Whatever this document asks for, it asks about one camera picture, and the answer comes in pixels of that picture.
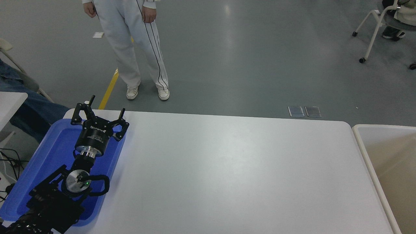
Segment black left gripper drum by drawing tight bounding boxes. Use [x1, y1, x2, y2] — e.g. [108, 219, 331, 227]
[75, 118, 115, 153]

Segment person's right hand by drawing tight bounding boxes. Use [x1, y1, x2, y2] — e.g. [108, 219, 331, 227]
[83, 2, 97, 19]

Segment person's left hand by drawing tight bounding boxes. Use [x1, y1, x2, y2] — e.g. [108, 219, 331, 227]
[141, 8, 157, 24]

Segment person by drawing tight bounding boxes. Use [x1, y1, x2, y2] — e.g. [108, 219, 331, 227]
[0, 60, 70, 143]
[382, 0, 416, 41]
[82, 0, 170, 101]

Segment blue plastic tray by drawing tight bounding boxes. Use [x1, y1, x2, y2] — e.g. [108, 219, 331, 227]
[0, 119, 127, 227]

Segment small white table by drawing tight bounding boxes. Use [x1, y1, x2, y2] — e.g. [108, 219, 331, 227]
[0, 92, 28, 130]

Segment white wheeled chair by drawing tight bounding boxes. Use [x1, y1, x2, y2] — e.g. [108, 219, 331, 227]
[353, 0, 416, 70]

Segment large pale bin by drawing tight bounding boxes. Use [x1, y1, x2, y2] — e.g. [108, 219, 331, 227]
[352, 124, 416, 234]

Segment white frame chair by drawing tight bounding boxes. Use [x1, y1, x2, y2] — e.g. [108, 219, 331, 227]
[0, 37, 54, 103]

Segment black cables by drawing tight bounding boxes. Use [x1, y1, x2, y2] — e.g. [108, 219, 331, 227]
[0, 148, 25, 202]

